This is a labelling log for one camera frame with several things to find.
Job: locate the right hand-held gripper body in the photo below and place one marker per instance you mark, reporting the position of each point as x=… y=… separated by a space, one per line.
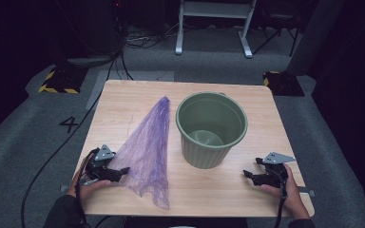
x=275 y=158

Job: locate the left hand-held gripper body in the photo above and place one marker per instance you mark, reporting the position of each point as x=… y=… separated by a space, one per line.
x=103 y=154

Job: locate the purple plastic bag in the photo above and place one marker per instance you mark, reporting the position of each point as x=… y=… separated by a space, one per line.
x=150 y=152

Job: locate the green ribbed plastic bin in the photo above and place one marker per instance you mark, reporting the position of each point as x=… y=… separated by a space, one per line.
x=202 y=155

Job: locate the person's left hand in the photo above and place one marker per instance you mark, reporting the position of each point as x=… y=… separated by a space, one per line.
x=88 y=189

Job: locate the person's right hand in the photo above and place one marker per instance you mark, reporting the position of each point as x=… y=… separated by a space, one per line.
x=293 y=199

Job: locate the grey tape strip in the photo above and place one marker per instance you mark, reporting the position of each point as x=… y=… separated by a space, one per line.
x=307 y=191
x=64 y=188

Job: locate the yellow-black striped floor base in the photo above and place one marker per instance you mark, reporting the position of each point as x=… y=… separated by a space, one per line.
x=63 y=80
x=283 y=84

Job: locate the black folding stand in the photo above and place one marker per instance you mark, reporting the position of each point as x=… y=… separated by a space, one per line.
x=278 y=31

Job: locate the grey pillar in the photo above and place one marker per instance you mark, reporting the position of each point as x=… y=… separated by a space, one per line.
x=313 y=34

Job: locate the white metal stand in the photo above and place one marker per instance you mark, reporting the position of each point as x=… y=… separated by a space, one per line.
x=215 y=9

